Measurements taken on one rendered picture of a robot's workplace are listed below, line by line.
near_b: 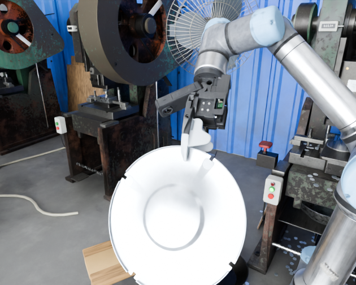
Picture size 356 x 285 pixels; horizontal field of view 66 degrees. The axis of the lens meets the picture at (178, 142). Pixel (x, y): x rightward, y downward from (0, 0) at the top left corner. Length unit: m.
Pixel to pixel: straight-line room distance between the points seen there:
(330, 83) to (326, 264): 0.42
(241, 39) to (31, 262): 1.75
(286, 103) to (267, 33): 2.21
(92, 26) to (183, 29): 0.54
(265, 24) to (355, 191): 0.37
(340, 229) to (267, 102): 2.26
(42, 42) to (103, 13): 1.88
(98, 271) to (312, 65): 1.13
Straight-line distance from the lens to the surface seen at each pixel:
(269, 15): 0.64
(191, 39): 1.74
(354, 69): 1.50
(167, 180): 0.58
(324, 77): 0.74
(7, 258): 2.12
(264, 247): 1.72
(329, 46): 1.46
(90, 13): 1.84
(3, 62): 3.39
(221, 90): 0.62
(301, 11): 1.53
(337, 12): 1.46
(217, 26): 0.71
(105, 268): 1.37
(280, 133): 2.91
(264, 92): 2.86
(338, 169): 1.52
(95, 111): 2.39
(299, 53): 0.75
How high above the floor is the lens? 1.30
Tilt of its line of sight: 22 degrees down
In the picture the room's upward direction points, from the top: straight up
